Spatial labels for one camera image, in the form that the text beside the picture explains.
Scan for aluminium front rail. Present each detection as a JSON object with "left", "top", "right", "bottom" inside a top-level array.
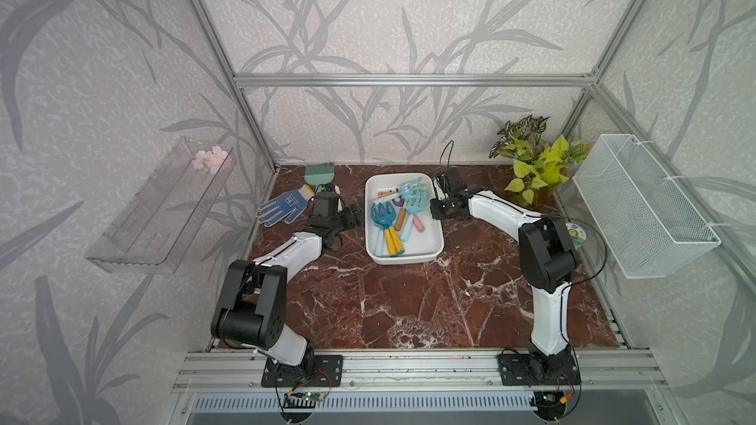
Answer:
[{"left": 171, "top": 348, "right": 669, "bottom": 394}]

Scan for white wire mesh basket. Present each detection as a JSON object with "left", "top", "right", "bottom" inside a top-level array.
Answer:
[{"left": 573, "top": 134, "right": 721, "bottom": 279}]

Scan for light blue fork white handle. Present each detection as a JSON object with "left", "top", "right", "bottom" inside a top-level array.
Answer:
[{"left": 400, "top": 178, "right": 424, "bottom": 202}]

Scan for light blue rake white handle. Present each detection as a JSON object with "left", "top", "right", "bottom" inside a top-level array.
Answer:
[{"left": 400, "top": 189, "right": 428, "bottom": 242}]

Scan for blue dotted work glove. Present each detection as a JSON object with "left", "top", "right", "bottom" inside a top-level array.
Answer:
[{"left": 257, "top": 184, "right": 315, "bottom": 227}]

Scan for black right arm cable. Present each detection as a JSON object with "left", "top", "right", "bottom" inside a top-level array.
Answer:
[{"left": 438, "top": 140, "right": 610, "bottom": 344}]

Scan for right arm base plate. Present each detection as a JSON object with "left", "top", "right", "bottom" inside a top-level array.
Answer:
[{"left": 496, "top": 348, "right": 582, "bottom": 388}]

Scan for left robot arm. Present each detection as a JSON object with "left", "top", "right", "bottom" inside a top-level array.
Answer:
[{"left": 211, "top": 192, "right": 363, "bottom": 377}]

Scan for dark blue fork yellow handle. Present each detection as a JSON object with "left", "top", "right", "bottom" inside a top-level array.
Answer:
[{"left": 371, "top": 202, "right": 398, "bottom": 257}]

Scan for clear acrylic wall shelf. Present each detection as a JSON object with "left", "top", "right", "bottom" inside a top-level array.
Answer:
[{"left": 85, "top": 137, "right": 236, "bottom": 275}]

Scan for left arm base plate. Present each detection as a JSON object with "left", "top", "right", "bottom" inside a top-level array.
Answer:
[{"left": 261, "top": 354, "right": 345, "bottom": 388}]

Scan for dark blue rake yellow handle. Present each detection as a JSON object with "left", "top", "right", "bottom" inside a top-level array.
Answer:
[{"left": 377, "top": 202, "right": 404, "bottom": 257}]

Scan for small green labelled jar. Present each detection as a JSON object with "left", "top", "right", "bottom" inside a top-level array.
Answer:
[{"left": 566, "top": 222, "right": 588, "bottom": 247}]

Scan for purple rake pink handle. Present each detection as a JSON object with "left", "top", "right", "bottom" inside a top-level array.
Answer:
[{"left": 401, "top": 194, "right": 427, "bottom": 238}]

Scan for pink artificial flowers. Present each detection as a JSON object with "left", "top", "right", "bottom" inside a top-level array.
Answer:
[{"left": 191, "top": 146, "right": 230, "bottom": 174}]

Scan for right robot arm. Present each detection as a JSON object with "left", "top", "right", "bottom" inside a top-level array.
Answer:
[{"left": 430, "top": 167, "right": 579, "bottom": 384}]

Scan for white plastic storage box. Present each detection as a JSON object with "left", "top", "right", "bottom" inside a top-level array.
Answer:
[{"left": 365, "top": 173, "right": 444, "bottom": 266}]

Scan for potted green plant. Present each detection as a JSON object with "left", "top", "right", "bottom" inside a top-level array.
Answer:
[{"left": 489, "top": 115, "right": 592, "bottom": 210}]

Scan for green rake wooden handle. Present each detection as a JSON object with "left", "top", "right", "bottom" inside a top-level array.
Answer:
[{"left": 378, "top": 189, "right": 408, "bottom": 232}]

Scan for mint green hand brush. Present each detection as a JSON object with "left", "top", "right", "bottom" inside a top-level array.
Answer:
[{"left": 304, "top": 163, "right": 336, "bottom": 193}]

